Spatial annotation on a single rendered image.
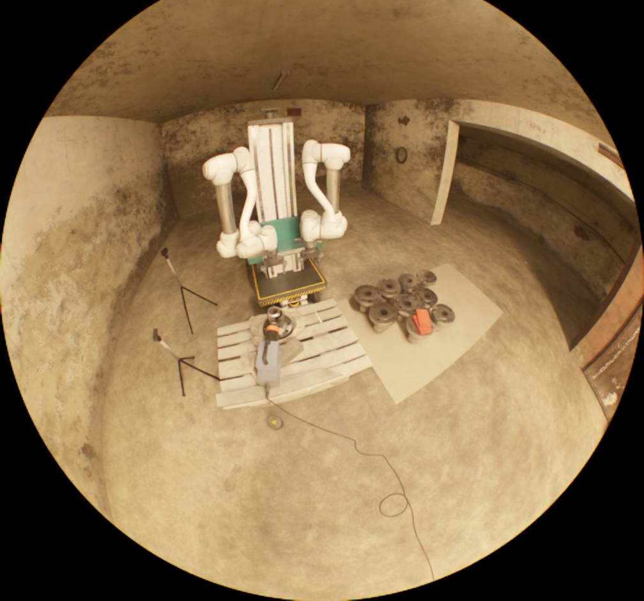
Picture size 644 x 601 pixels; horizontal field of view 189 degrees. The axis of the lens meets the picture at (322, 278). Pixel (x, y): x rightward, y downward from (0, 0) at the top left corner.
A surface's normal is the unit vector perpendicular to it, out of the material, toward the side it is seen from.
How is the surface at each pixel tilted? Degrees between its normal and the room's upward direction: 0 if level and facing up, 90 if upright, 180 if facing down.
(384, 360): 0
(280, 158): 90
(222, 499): 0
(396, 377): 0
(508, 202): 90
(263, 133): 90
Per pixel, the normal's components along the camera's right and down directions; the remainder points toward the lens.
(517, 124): -0.93, 0.23
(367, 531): 0.00, -0.77
